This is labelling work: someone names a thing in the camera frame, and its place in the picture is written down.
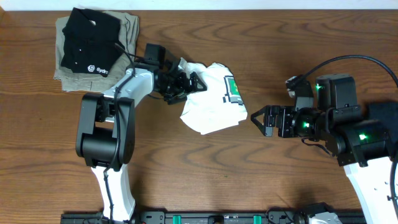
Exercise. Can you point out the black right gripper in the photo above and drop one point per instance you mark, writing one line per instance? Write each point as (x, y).
(286, 113)

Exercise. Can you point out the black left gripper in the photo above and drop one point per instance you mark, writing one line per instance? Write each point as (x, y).
(182, 86)

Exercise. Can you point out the white t-shirt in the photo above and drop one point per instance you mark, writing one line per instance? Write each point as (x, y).
(220, 106)

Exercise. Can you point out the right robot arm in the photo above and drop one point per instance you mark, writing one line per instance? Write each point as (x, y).
(363, 147)

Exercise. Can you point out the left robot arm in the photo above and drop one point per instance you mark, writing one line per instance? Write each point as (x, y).
(106, 128)

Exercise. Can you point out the folded black polo shirt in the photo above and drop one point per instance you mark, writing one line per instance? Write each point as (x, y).
(91, 38)

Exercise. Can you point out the folded khaki garment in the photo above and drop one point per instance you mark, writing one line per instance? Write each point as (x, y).
(70, 81)

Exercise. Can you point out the dark crumpled garment pile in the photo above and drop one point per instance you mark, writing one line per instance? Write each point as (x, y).
(386, 113)

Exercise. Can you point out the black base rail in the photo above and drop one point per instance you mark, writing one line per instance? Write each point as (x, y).
(314, 213)

